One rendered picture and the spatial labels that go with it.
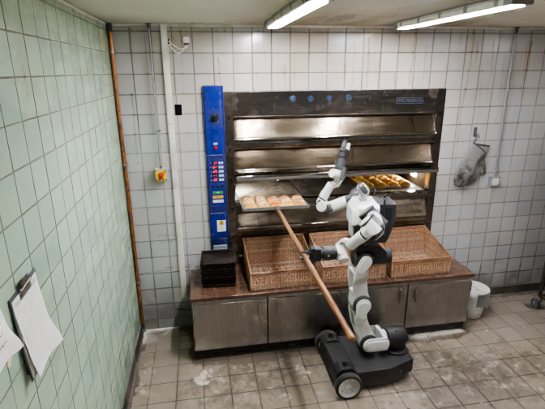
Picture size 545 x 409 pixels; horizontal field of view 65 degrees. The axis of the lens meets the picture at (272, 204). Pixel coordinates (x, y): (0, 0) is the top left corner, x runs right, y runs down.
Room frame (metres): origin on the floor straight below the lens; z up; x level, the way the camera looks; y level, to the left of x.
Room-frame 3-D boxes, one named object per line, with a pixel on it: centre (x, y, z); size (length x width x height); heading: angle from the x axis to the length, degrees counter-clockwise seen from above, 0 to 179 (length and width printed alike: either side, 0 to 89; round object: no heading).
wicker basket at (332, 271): (3.42, -0.64, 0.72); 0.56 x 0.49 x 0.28; 100
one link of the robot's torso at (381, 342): (2.82, -0.76, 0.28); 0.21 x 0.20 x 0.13; 99
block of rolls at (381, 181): (4.21, -1.07, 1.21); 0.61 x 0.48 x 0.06; 10
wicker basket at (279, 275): (3.31, -0.04, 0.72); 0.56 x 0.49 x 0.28; 101
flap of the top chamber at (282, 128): (3.68, -0.57, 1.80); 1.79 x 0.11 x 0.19; 100
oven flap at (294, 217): (3.68, -0.57, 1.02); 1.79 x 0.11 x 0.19; 100
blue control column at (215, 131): (4.42, 0.62, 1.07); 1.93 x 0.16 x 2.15; 10
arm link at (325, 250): (2.38, -0.29, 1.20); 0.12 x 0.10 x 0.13; 99
